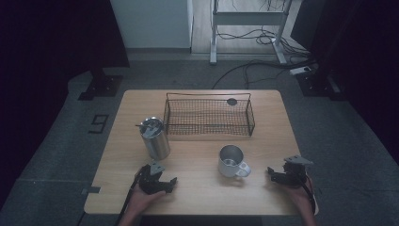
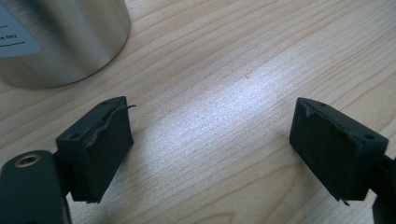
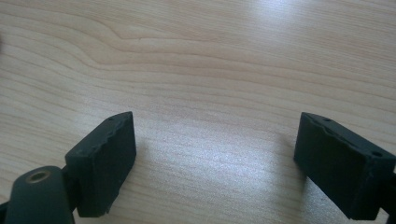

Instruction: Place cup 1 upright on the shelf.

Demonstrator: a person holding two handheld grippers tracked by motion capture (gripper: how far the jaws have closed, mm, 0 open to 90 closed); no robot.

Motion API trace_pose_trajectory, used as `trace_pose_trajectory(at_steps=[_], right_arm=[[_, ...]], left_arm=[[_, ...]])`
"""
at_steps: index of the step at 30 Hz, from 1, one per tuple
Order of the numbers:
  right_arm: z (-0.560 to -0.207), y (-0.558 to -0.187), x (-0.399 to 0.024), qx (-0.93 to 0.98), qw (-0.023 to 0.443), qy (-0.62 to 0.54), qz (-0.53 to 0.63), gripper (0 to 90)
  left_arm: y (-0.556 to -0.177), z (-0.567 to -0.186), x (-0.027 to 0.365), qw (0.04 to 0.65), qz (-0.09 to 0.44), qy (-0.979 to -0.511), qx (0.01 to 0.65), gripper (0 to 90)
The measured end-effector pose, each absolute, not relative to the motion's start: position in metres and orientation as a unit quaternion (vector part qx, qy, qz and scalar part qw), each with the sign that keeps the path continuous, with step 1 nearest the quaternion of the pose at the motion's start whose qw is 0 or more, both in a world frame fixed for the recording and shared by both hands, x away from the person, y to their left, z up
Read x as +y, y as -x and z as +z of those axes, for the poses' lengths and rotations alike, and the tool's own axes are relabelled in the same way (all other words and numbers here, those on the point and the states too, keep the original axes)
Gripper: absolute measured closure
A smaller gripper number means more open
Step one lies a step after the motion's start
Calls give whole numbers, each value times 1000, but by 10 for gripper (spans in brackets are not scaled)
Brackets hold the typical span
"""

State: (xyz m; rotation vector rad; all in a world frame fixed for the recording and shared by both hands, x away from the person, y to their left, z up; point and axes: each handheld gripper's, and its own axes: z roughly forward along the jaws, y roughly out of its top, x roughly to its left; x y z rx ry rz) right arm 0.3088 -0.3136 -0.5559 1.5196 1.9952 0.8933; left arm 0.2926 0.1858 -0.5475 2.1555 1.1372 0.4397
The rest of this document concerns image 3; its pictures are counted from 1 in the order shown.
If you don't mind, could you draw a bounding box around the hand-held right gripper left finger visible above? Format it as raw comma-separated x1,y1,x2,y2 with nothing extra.
64,111,137,218

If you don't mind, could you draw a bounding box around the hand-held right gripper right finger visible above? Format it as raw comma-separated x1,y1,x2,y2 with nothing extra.
293,112,396,221

